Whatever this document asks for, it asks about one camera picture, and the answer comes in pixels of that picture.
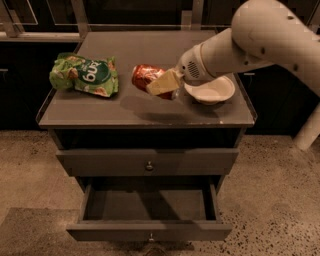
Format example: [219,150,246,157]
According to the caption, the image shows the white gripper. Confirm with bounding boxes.
[146,43,215,96]

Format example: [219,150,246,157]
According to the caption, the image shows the red coke can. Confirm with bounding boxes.
[131,64,165,92]

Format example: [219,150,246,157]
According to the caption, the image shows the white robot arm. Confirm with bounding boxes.
[146,0,320,96]

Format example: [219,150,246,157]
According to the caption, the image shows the grey drawer cabinet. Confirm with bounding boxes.
[34,29,258,243]

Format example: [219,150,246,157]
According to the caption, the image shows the grey top drawer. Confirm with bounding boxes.
[56,148,239,177]

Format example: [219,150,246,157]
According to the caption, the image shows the round top drawer knob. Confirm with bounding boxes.
[145,161,154,171]

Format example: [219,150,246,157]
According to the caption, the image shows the round drawer knob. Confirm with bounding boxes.
[147,233,155,243]
[145,161,154,171]

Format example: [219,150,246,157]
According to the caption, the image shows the open grey middle drawer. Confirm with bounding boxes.
[67,176,232,242]

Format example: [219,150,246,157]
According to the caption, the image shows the round middle drawer knob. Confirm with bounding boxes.
[147,233,155,243]

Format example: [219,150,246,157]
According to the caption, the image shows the white paper bowl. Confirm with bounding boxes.
[184,76,235,105]

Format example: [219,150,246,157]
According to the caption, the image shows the green chip bag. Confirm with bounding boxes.
[49,53,119,98]

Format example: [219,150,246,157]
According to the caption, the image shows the dark background counter cabinets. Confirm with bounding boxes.
[0,42,319,136]

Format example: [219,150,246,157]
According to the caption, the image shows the metal railing frame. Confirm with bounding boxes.
[0,0,246,43]

